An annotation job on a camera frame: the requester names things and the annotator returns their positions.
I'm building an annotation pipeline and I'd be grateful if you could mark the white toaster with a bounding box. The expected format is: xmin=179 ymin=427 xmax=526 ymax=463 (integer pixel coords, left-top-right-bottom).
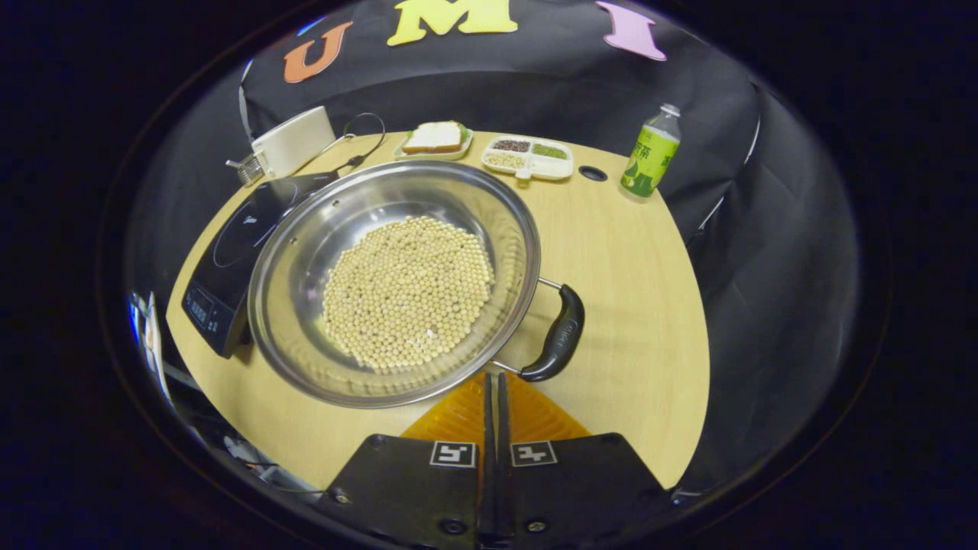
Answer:
xmin=251 ymin=105 xmax=337 ymax=180

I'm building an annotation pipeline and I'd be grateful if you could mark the pile of soybeans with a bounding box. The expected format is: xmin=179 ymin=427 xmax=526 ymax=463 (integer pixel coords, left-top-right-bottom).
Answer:
xmin=322 ymin=215 xmax=495 ymax=373

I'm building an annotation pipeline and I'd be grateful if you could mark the sandwich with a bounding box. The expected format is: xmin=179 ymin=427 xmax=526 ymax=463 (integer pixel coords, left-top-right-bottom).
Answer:
xmin=403 ymin=121 xmax=465 ymax=155

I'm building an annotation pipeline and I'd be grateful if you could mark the black backdrop cloth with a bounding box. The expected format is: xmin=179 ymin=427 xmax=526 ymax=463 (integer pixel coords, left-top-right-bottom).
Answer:
xmin=130 ymin=0 xmax=860 ymax=497

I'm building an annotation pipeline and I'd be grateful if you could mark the white rectangular plate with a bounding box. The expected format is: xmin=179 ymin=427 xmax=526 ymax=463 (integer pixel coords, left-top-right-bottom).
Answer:
xmin=393 ymin=126 xmax=474 ymax=161

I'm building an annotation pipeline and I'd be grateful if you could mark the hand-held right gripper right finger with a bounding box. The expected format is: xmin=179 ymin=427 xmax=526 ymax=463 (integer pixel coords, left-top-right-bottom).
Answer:
xmin=497 ymin=372 xmax=673 ymax=547

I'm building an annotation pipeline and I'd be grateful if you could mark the black power cable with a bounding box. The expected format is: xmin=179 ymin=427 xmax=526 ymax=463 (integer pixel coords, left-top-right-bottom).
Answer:
xmin=336 ymin=112 xmax=387 ymax=170

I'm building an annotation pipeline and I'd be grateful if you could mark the small metal wire rack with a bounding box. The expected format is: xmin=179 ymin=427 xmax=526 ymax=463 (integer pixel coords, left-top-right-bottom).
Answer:
xmin=226 ymin=153 xmax=264 ymax=188

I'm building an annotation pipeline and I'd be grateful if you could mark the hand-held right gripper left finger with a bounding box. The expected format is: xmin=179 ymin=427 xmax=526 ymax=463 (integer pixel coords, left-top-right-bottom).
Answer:
xmin=317 ymin=372 xmax=494 ymax=550

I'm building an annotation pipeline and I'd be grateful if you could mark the white divided dish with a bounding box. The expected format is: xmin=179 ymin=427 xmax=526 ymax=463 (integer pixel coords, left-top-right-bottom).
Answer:
xmin=481 ymin=135 xmax=575 ymax=182

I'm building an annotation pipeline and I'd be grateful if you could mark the black induction cooktop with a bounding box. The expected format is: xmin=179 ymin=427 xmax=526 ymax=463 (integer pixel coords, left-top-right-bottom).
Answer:
xmin=181 ymin=171 xmax=341 ymax=358

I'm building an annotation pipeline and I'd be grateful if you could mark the stainless steel pot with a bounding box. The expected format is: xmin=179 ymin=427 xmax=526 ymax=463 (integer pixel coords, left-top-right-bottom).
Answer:
xmin=247 ymin=159 xmax=586 ymax=409

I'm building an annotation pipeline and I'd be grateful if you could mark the green label drink bottle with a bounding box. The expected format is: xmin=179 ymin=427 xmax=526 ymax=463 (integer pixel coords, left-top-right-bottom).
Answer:
xmin=619 ymin=103 xmax=682 ymax=201

